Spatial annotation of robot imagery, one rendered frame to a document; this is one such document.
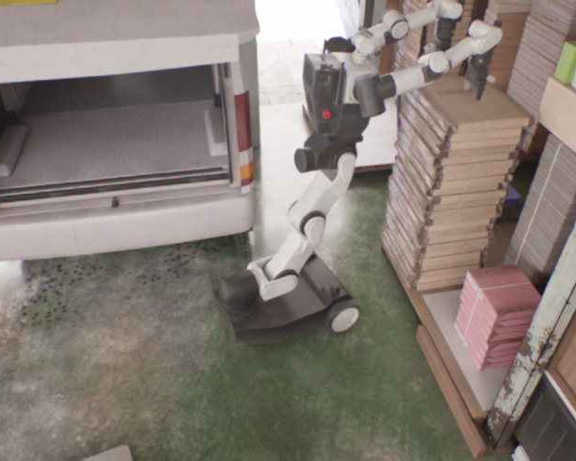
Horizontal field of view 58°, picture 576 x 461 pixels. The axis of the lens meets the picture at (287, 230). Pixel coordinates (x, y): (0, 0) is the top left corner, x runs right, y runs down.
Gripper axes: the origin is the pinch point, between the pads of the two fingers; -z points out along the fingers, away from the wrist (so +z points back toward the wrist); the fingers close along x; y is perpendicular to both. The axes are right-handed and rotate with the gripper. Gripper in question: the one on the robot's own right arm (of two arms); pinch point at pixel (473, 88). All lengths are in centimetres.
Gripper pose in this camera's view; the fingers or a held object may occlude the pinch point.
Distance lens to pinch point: 241.8
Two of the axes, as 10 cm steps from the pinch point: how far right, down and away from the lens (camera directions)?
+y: -9.8, 1.2, -1.5
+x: -1.9, -6.2, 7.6
